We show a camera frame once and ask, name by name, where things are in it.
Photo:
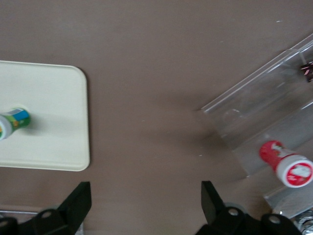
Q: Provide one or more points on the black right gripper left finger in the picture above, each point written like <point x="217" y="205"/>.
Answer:
<point x="73" y="208"/>

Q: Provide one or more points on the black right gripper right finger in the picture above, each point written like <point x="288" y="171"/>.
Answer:
<point x="212" y="208"/>

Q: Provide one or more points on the red gum jar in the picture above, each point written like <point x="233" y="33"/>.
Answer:
<point x="286" y="164"/>

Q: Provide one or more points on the cream rectangular tray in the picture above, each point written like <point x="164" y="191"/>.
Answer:
<point x="56" y="110"/>

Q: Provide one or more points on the clear acrylic bottle rack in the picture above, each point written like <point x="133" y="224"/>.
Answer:
<point x="14" y="212"/>

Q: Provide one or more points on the clear acrylic tiered stand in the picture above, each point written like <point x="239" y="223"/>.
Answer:
<point x="256" y="102"/>

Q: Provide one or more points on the Snickers chocolate bar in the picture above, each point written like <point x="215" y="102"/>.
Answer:
<point x="307" y="71"/>

